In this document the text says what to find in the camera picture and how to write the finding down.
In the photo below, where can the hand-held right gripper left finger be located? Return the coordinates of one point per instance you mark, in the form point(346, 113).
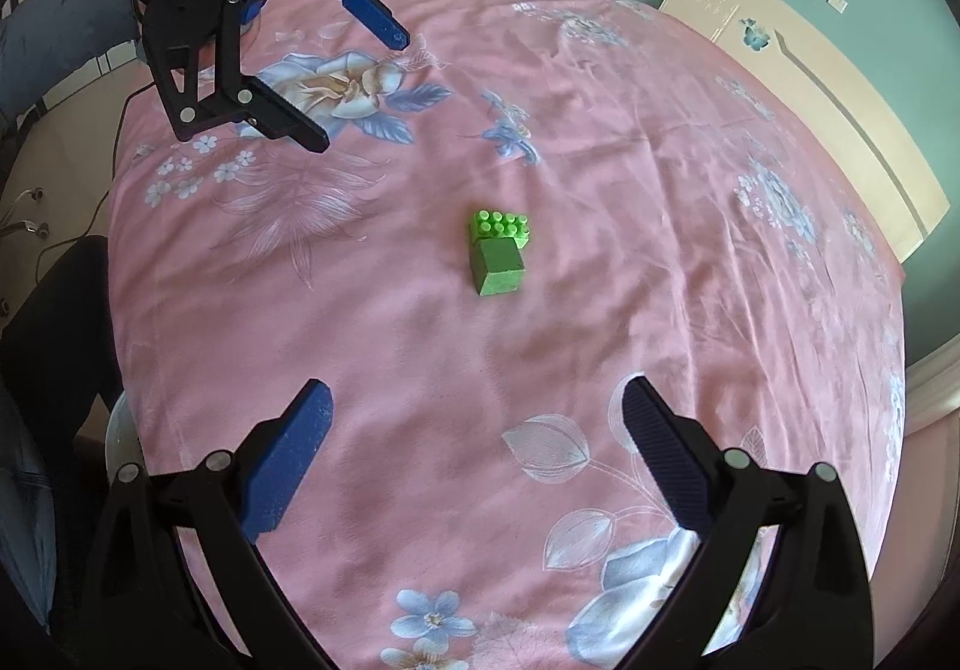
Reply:
point(292, 460)

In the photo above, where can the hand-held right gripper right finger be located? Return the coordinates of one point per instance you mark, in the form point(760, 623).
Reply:
point(667, 460)

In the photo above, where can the green studded toy block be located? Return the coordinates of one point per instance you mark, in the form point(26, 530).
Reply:
point(499, 223)

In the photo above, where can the green cube block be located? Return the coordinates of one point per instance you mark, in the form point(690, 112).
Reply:
point(499, 268)

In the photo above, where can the person's left forearm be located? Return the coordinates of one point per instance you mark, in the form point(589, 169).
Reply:
point(67, 17)

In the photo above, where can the pink floral bed sheet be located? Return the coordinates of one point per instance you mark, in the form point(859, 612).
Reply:
point(600, 265)

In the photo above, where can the beige nightstand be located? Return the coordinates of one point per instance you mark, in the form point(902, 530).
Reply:
point(67, 190)

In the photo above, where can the grey jacket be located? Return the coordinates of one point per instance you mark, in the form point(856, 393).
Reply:
point(22, 527)

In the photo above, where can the beige headboard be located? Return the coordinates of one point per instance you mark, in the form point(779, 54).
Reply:
point(825, 115)

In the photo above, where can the blue butterfly sticker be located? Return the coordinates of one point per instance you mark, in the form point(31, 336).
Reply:
point(756, 33)

